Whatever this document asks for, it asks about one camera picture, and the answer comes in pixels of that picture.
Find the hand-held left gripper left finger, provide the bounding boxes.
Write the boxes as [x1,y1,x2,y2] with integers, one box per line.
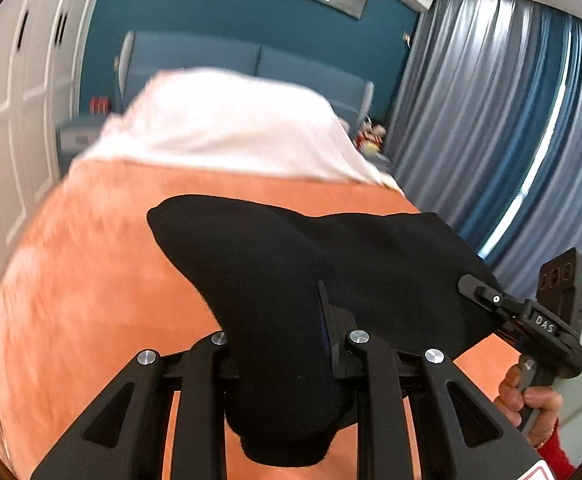
[30,331,237,480]

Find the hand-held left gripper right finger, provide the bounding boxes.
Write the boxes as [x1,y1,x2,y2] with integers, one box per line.
[316,280,544,480]

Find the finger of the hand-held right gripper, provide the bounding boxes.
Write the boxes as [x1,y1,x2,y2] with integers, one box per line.
[457,272,506,312]

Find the black pants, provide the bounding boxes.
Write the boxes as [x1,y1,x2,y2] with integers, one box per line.
[146,195,509,468]

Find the person's right forearm red sleeve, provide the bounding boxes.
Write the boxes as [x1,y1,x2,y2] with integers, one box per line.
[535,422,580,480]

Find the person's right hand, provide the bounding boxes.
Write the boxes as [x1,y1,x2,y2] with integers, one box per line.
[493,362,564,453]

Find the orange blanket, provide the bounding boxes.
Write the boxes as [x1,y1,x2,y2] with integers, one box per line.
[0,157,526,480]

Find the blue grey curtain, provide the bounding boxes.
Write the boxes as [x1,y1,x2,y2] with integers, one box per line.
[386,0,582,321]

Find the red white plush toy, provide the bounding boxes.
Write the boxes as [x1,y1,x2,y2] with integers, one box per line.
[353,117,387,157]

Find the white pillow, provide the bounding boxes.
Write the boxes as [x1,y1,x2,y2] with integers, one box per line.
[71,67,402,191]

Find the blue grey nightstand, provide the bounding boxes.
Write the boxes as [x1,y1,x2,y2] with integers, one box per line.
[56,112,115,171]

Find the blue padded headboard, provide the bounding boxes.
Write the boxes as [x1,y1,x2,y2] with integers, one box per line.
[114,30,375,126]

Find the white wardrobe doors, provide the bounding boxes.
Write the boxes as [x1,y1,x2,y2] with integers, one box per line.
[0,0,114,311]

